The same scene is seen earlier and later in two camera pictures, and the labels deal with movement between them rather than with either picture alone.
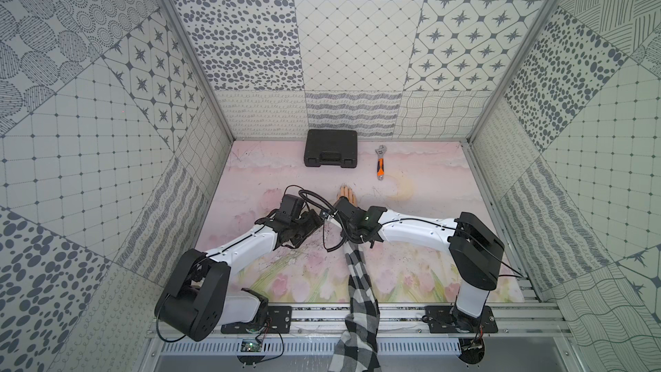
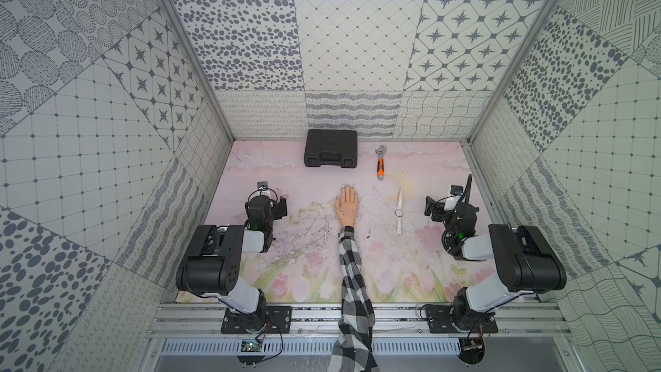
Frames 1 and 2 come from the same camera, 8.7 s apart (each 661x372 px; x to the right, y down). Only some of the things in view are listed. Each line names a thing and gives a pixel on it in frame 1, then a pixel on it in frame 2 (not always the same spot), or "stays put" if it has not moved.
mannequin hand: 347,192 stays put
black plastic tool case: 330,147 stays put
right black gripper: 348,234 -> 438,208
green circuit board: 250,346 stays put
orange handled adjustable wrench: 380,162 stays put
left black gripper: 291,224 -> 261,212
